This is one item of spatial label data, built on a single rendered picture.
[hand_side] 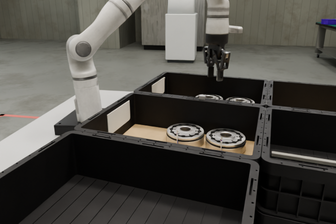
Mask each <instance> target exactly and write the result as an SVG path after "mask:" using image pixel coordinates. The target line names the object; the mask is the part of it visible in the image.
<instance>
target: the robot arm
mask: <svg viewBox="0 0 336 224"><path fill-rule="evenodd" d="M144 1H145V0H109V1H108V2H107V3H106V4H105V6H104V7H103V8H102V10H101V11H100V13H99V14H98V16H97V18H96V19H95V21H94V22H93V23H92V24H91V25H90V26H89V27H88V28H87V29H86V30H85V31H83V32H82V33H81V34H76V35H73V36H71V37H70V38H69V39H68V40H67V42H66V53H67V58H68V63H69V68H70V72H71V75H72V81H73V86H74V92H75V99H74V105H75V111H76V116H77V122H81V123H82V122H83V121H85V120H87V119H88V118H90V117H91V116H93V115H95V114H96V113H98V112H100V111H101V110H102V103H101V97H100V90H99V83H98V76H97V70H96V68H95V65H94V61H93V55H94V54H95V53H96V51H97V50H98V49H99V47H100V46H101V45H102V44H103V42H104V41H105V40H106V39H107V38H108V37H109V36H110V35H111V34H112V33H113V32H114V31H115V30H116V29H117V28H118V27H119V26H120V25H121V24H123V23H124V22H125V21H126V20H127V19H128V18H129V17H130V16H131V15H132V14H133V12H134V11H135V10H136V9H137V8H138V7H139V6H140V5H141V4H142V3H143V2H144ZM206 1H207V20H206V30H205V43H206V44H208V46H206V47H203V55H204V63H205V64H206V65H207V77H209V78H211V77H213V76H214V64H216V68H217V71H216V81H218V82H221V81H223V76H224V70H226V69H228V67H229V61H230V56H231V52H230V51H228V52H227V51H226V50H225V44H227V43H228V39H229V33H237V34H241V33H243V28H242V27H241V26H233V25H229V8H230V3H229V0H206Z"/></svg>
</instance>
